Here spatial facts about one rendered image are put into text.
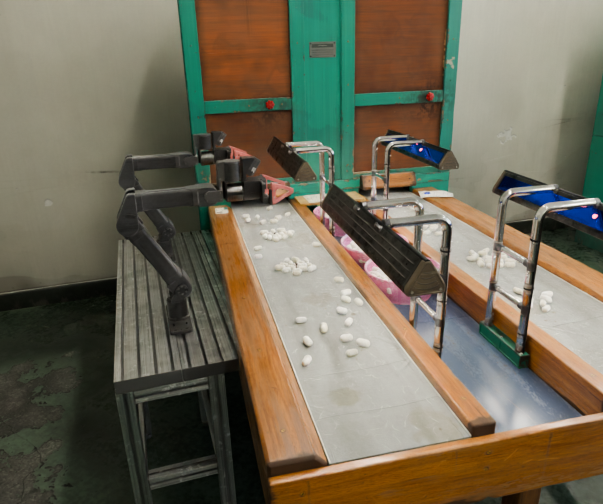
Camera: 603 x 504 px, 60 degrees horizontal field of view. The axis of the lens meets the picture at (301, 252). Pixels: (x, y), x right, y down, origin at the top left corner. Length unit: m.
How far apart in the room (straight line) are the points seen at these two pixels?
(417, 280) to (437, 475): 0.40
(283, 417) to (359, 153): 1.87
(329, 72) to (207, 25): 0.61
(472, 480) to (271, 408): 0.44
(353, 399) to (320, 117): 1.74
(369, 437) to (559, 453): 0.41
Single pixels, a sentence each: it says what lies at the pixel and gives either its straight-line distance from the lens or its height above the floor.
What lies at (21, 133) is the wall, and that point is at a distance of 3.46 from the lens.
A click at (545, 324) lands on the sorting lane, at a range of 1.63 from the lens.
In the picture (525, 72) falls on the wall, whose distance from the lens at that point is 4.40.
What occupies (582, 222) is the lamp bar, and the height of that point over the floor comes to 1.06.
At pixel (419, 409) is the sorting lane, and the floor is 0.74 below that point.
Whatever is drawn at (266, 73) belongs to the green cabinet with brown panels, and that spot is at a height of 1.38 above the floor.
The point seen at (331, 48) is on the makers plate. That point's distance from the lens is 2.68.
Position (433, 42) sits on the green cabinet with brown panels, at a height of 1.50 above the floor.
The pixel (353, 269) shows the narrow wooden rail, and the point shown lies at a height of 0.76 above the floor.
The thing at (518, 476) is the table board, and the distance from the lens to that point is 1.28.
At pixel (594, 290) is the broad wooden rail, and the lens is 1.85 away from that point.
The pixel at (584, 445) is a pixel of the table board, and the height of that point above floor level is 0.68.
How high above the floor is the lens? 1.48
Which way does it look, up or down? 21 degrees down
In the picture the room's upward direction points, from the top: 2 degrees counter-clockwise
